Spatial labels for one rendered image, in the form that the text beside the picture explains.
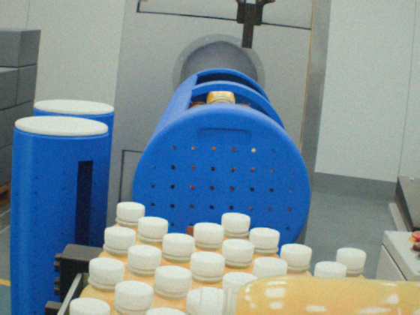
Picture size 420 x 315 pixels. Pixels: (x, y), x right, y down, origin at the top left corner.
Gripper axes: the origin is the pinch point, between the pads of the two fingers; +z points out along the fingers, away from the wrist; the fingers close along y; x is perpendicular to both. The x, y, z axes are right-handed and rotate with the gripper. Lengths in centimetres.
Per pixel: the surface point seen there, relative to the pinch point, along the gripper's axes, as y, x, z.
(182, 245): -6.2, -25.3, 26.7
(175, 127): -9.5, 4.6, 17.3
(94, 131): -34, 87, 33
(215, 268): -2.2, -31.5, 27.2
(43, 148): -47, 80, 38
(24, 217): -53, 82, 58
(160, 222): -9.5, -17.5, 26.3
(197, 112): -6.3, 4.9, 14.7
